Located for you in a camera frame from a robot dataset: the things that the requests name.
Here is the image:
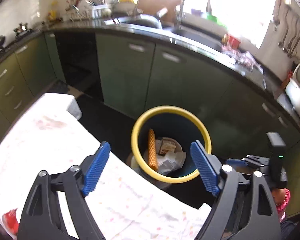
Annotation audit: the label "green kitchen cabinets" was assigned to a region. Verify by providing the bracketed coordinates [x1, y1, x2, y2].
[0, 29, 300, 217]

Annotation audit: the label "white paper cup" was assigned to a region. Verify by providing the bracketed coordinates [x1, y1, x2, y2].
[155, 137, 184, 155]

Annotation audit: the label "crumpled white paper scrap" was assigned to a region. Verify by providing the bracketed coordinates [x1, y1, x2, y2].
[157, 152, 186, 176]

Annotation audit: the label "snack packet in bin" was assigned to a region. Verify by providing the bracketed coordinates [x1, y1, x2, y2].
[158, 139, 176, 155]

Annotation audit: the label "blue bin with yellow rim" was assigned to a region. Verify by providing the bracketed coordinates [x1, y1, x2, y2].
[130, 106, 212, 189]

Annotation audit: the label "white floral tablecloth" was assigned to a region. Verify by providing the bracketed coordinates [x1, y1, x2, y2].
[0, 93, 211, 239]

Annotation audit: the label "crushed red soda can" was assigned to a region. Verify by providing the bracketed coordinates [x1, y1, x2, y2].
[2, 209, 19, 236]

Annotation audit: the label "dark pan in sink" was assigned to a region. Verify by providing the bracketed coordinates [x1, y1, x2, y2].
[107, 7, 168, 29]

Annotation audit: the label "white dish rack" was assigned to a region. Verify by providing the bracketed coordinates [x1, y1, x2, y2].
[68, 0, 112, 21]

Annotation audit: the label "small steel pot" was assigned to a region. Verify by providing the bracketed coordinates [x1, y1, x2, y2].
[13, 23, 31, 35]

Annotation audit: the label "wooden cutting board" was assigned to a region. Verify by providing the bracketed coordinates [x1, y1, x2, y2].
[137, 0, 181, 23]

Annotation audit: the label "chrome faucet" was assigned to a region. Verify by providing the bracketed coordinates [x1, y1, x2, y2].
[174, 0, 212, 29]

